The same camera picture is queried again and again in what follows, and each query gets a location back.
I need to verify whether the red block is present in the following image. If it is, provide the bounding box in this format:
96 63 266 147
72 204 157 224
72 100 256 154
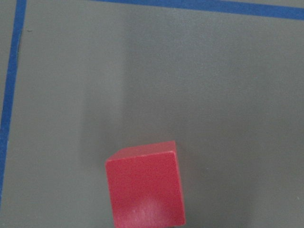
105 141 186 228

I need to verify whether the brown paper table cover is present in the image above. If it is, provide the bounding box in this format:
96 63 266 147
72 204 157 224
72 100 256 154
0 0 304 228

